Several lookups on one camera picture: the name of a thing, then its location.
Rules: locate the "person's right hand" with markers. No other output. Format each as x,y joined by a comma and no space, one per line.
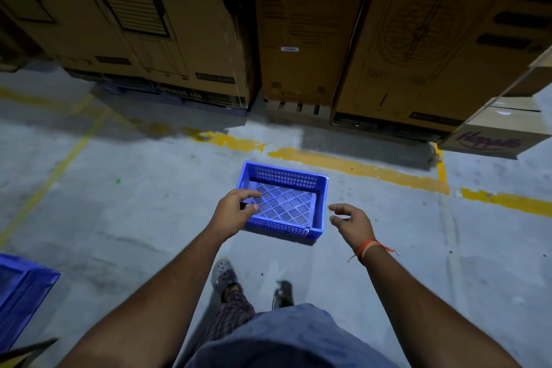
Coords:
356,229

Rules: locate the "person's left hand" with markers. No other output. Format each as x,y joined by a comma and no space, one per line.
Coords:
227,216

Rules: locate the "person's left thumb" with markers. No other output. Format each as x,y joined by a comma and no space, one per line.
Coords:
250,208

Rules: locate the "person's right thumb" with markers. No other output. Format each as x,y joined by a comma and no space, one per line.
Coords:
338,219

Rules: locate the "person's left forearm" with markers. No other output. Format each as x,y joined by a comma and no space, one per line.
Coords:
159,298

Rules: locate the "person's right forearm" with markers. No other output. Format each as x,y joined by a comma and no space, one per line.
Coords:
422,316

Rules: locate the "blue perforated plastic crate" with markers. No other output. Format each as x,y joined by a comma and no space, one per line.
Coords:
289,204

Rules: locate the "orange wrist thread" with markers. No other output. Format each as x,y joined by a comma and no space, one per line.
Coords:
368,247

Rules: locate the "grey clog shoe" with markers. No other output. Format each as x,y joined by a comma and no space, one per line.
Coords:
223,273

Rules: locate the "dark shoe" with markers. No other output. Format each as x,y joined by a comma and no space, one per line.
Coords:
283,294

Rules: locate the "wooden pallet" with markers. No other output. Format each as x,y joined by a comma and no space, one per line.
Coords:
297,111

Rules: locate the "checked trousers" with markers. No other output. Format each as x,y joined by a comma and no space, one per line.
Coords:
230,316

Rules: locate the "blue shirt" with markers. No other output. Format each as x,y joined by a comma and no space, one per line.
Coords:
289,339

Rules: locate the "cardboard box with purple print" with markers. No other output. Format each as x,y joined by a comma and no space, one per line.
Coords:
496,135

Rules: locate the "plain tall cardboard box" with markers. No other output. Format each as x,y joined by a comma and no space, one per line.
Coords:
302,27

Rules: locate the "cardboard box with louvre print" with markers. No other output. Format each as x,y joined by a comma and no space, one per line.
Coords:
181,27

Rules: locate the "cardboard box with fan print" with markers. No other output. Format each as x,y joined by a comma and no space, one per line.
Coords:
431,35

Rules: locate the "slanted cardboard box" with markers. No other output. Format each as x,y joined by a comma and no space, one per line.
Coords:
532,76

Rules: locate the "dark cardboard box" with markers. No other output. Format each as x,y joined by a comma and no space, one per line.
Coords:
39,5

